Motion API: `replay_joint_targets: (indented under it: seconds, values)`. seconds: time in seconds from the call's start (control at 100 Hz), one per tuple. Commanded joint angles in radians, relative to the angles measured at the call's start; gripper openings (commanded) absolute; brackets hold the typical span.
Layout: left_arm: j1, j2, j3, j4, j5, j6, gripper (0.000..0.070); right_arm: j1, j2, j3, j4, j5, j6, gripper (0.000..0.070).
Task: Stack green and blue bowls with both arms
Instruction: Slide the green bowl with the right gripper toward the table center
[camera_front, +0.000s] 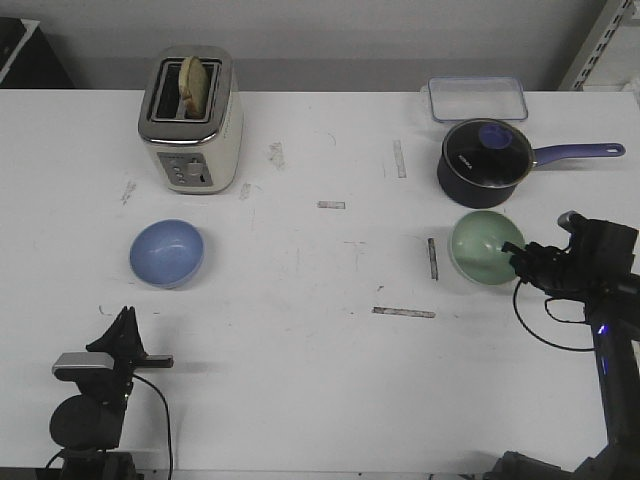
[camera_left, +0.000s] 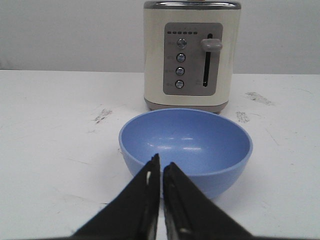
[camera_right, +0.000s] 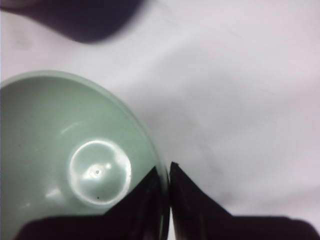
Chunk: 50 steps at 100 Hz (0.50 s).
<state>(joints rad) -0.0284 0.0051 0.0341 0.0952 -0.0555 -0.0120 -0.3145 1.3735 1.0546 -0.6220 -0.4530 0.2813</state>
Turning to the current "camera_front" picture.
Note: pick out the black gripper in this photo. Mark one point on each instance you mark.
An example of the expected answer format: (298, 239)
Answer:
(114, 389)
(553, 271)

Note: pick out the green bowl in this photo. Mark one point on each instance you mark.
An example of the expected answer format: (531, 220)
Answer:
(475, 247)

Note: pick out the blue bowl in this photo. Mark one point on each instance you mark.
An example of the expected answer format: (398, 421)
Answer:
(167, 254)

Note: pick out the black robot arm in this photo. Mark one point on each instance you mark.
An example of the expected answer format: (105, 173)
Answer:
(88, 426)
(594, 269)

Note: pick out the dark blue saucepan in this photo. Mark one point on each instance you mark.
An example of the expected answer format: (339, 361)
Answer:
(478, 197)

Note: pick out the glass pot lid blue knob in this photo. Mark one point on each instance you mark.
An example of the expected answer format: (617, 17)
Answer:
(488, 153)

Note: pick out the clear plastic food container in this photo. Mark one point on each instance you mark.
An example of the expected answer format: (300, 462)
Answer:
(458, 98)

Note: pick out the grey metal shelf upright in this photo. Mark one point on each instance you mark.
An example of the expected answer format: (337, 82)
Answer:
(608, 59)

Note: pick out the cream and silver toaster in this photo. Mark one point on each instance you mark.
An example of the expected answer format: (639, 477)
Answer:
(194, 156)

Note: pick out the bread slice in toaster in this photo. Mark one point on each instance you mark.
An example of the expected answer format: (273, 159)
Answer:
(193, 86)

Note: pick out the black box at back left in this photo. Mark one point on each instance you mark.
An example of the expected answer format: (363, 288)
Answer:
(27, 59)

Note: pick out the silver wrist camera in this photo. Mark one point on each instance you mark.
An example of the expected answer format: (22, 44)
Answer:
(82, 366)
(571, 221)

